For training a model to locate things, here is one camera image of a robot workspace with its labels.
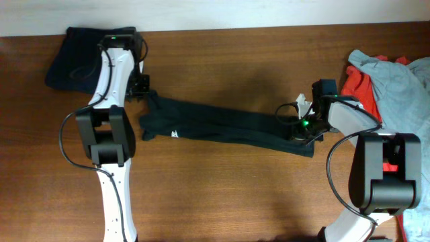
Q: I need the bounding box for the red t-shirt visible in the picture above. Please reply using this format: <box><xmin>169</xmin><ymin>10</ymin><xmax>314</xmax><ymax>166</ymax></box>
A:
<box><xmin>341</xmin><ymin>55</ymin><xmax>411</xmax><ymax>242</ymax></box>

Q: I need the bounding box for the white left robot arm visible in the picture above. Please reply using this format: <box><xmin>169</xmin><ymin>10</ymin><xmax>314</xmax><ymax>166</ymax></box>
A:
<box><xmin>76</xmin><ymin>28</ymin><xmax>150</xmax><ymax>242</ymax></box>

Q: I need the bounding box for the dark green t-shirt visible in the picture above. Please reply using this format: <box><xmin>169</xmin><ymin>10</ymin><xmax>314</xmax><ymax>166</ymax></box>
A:
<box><xmin>139</xmin><ymin>90</ymin><xmax>314</xmax><ymax>158</ymax></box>

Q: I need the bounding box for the folded navy blue garment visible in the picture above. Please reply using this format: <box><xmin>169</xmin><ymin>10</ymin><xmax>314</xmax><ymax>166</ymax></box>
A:
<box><xmin>44</xmin><ymin>26</ymin><xmax>136</xmax><ymax>94</ymax></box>

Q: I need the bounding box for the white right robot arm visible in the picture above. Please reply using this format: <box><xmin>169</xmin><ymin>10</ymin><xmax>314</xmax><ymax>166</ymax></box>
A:
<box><xmin>292</xmin><ymin>79</ymin><xmax>421</xmax><ymax>242</ymax></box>

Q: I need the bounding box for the light blue grey t-shirt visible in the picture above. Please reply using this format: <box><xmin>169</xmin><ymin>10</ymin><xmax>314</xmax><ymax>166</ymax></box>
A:
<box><xmin>348</xmin><ymin>50</ymin><xmax>429</xmax><ymax>241</ymax></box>

